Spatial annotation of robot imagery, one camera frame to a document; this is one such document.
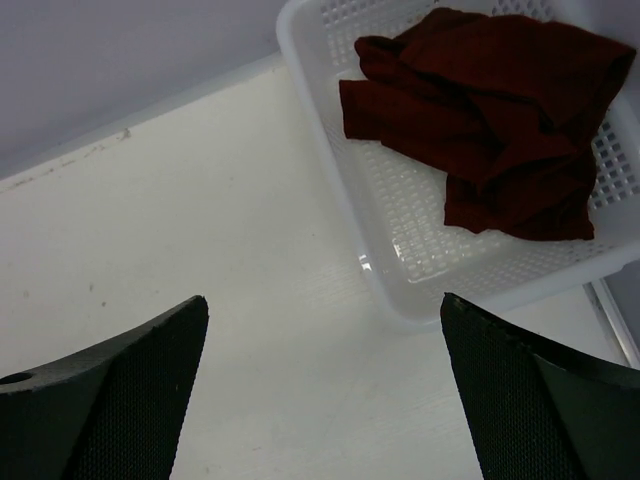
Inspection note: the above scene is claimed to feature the white plastic basket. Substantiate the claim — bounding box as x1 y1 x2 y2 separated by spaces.
276 1 639 330

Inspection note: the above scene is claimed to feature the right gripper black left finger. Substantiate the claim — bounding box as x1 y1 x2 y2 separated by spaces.
1 296 209 479

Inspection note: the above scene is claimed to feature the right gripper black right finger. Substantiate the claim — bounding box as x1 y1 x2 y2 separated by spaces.
440 293 639 479

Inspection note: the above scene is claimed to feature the dark red t-shirt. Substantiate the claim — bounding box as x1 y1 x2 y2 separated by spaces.
339 7 636 241

